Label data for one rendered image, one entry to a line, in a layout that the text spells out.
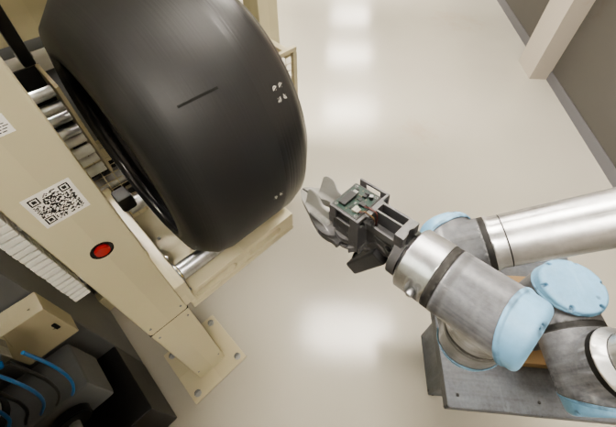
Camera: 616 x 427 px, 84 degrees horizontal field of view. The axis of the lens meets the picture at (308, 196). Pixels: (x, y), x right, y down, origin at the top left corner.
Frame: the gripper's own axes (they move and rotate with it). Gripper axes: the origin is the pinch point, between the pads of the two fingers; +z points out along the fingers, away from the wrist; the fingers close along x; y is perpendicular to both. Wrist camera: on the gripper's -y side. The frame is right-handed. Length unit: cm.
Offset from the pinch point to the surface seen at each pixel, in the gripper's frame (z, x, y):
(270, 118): 10.0, -2.1, 10.5
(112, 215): 29.4, 25.9, -5.5
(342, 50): 185, -217, -100
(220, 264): 23.9, 12.6, -32.8
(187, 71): 16.2, 6.6, 20.5
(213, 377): 39, 33, -117
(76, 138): 71, 21, -9
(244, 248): 23.2, 5.3, -32.9
